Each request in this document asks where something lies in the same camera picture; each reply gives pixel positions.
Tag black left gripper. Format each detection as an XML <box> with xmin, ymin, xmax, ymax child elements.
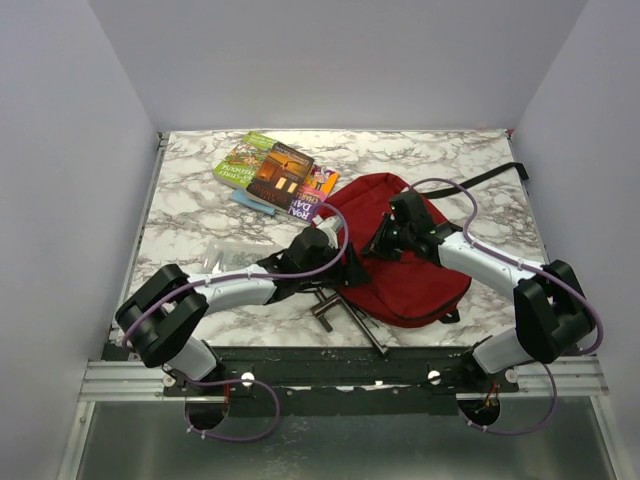
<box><xmin>297</xmin><ymin>239</ymin><xmax>370</xmax><ymax>287</ymax></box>

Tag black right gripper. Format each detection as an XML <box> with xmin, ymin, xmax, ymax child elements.
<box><xmin>360</xmin><ymin>213</ymin><xmax>413</xmax><ymax>263</ymax></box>

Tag red backpack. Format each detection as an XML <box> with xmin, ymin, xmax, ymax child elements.
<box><xmin>326</xmin><ymin>173</ymin><xmax>472</xmax><ymax>328</ymax></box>

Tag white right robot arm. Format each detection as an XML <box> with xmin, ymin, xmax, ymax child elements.
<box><xmin>258</xmin><ymin>190</ymin><xmax>602</xmax><ymax>392</ymax></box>

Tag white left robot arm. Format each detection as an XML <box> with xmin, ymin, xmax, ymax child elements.
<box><xmin>115</xmin><ymin>214</ymin><xmax>371</xmax><ymax>395</ymax></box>

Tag clear plastic bag of parts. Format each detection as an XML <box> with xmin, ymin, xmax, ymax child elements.
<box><xmin>200</xmin><ymin>241</ymin><xmax>282</xmax><ymax>274</ymax></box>

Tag dark metal T-shaped tool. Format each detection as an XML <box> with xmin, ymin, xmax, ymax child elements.
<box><xmin>311</xmin><ymin>289</ymin><xmax>390</xmax><ymax>357</ymax></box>

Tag purple orange Roald Dahl book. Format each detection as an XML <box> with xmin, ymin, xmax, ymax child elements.
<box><xmin>287</xmin><ymin>165</ymin><xmax>340</xmax><ymax>223</ymax></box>

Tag dark brown novel book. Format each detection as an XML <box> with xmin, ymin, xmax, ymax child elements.
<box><xmin>245</xmin><ymin>142</ymin><xmax>314</xmax><ymax>213</ymax></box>

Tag light blue notebook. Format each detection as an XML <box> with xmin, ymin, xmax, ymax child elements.
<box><xmin>230</xmin><ymin>189</ymin><xmax>276</xmax><ymax>216</ymax></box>

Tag green treehouse book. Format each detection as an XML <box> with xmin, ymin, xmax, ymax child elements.
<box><xmin>213</xmin><ymin>131</ymin><xmax>276</xmax><ymax>190</ymax></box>

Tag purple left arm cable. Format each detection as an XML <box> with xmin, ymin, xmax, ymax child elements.
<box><xmin>121</xmin><ymin>202</ymin><xmax>350</xmax><ymax>442</ymax></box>

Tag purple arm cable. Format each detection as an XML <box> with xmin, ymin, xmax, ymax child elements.
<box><xmin>409</xmin><ymin>178</ymin><xmax>609</xmax><ymax>436</ymax></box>
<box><xmin>121</xmin><ymin>202</ymin><xmax>350</xmax><ymax>442</ymax></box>

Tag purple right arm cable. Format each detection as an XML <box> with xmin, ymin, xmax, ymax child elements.
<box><xmin>409</xmin><ymin>178</ymin><xmax>609</xmax><ymax>436</ymax></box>

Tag aluminium rail frame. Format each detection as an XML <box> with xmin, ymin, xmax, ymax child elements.
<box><xmin>59</xmin><ymin>129</ymin><xmax>636</xmax><ymax>479</ymax></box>

